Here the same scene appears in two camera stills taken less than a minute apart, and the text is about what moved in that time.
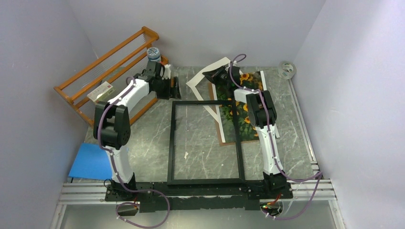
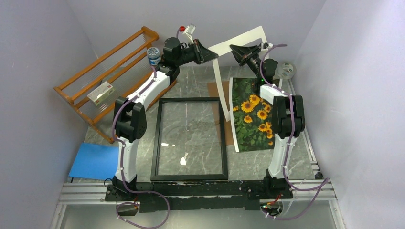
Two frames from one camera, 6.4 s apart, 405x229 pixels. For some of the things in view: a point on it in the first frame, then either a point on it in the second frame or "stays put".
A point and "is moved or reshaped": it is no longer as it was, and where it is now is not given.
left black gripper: x=166 y=95 → x=204 y=54
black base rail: x=199 y=196 stays put
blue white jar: x=153 y=54 stays put
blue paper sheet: x=92 y=161 stays put
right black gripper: x=213 y=76 → x=243 y=54
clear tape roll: x=286 y=69 stays put
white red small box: x=101 y=93 stays put
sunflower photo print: x=251 y=80 is moved or reshaped
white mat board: x=218 y=117 → x=252 y=36
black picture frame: x=241 y=172 → x=154 y=176
